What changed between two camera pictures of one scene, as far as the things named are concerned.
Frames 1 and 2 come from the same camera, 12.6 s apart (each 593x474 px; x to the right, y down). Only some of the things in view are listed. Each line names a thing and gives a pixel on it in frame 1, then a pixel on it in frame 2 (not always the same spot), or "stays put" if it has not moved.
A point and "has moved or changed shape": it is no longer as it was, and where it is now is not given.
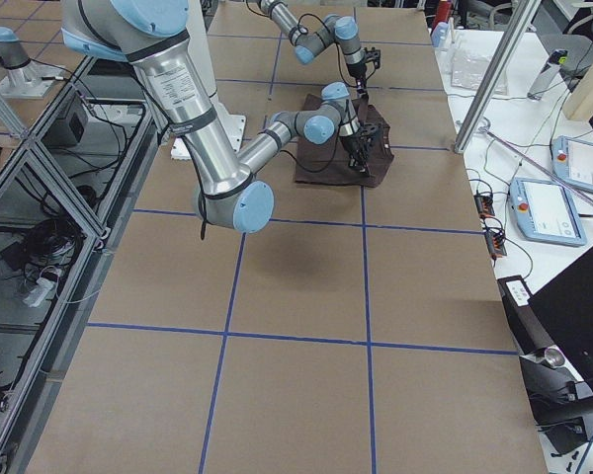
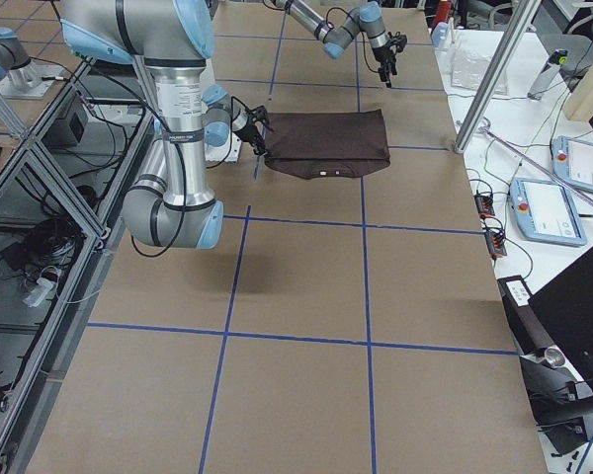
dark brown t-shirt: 328,162 has moved or changed shape
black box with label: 528,332 stays put
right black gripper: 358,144 -> 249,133
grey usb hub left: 484,204 stays put
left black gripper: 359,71 -> 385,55
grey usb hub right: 496,243 stays put
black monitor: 575,311 stays put
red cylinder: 443,10 stays put
